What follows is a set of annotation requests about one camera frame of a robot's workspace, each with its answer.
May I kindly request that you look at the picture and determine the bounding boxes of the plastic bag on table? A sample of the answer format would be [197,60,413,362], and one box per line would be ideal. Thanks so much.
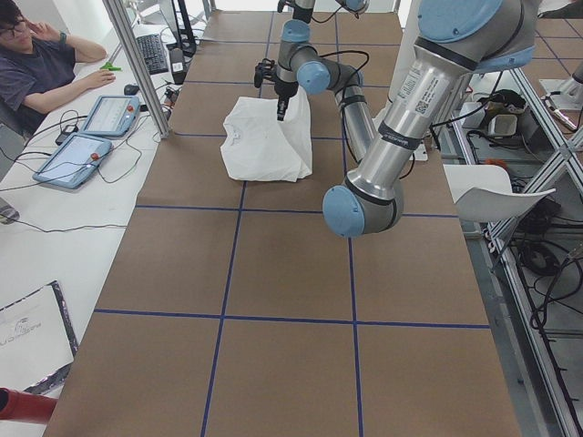
[1,280,78,394]

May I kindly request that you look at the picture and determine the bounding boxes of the red fire extinguisher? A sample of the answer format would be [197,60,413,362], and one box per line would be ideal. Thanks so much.
[1,388,57,425]

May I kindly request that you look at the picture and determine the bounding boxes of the blue teach pendant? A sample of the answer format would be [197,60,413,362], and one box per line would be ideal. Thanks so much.
[79,96,140,137]
[33,133,113,189]

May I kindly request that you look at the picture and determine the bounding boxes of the upper blue teach pendant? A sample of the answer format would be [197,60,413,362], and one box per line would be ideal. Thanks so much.
[79,96,140,137]

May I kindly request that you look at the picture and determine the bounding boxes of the aluminium frame post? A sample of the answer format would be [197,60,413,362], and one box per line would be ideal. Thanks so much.
[102,0,170,139]

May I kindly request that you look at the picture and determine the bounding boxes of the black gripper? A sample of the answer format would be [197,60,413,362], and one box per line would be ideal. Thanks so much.
[274,79,299,121]

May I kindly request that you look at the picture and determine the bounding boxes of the white chair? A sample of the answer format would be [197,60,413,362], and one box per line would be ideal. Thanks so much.
[444,164,556,223]

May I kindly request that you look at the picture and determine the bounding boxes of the seated person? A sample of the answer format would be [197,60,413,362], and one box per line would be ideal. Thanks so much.
[1,1,116,134]

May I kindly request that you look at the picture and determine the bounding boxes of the white long-sleeve printed shirt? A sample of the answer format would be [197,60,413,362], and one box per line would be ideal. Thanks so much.
[220,89,312,182]

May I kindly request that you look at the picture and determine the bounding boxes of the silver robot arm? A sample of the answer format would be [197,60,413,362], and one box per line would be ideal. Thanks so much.
[277,0,370,24]
[268,0,539,238]

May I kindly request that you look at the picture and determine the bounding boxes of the black keyboard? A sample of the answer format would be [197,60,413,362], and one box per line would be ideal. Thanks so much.
[136,34,169,75]

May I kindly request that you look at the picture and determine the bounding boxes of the lower blue teach pendant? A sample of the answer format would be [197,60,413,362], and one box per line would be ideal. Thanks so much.
[33,133,113,189]

